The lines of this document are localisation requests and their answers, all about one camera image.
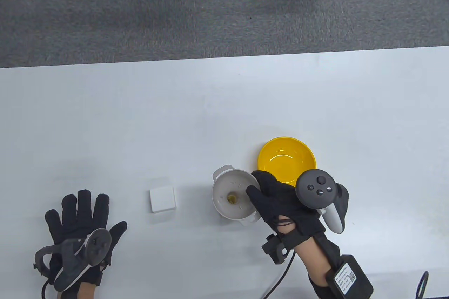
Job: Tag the yellow bowl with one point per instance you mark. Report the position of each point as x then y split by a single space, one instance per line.
286 158

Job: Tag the black glove sensor clip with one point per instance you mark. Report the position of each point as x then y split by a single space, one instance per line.
275 250

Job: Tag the person's left forearm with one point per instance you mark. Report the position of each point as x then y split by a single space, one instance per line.
85 292

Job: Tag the person's right forearm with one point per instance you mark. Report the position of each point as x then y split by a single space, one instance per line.
312 260

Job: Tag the pile of green raisins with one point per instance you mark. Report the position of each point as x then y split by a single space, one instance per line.
232 198

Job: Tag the white square jar lid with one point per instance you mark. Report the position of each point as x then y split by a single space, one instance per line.
163 200

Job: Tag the person's right hand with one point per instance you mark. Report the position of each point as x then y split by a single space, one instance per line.
280 208

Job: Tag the grey funnel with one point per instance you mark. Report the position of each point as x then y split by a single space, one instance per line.
224 187

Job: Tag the person's left hand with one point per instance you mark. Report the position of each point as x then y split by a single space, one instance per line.
82 222

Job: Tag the grey tracking controller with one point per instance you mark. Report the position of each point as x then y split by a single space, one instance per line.
98 246
315 188

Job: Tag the black wrist box with label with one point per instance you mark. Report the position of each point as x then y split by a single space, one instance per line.
350 279

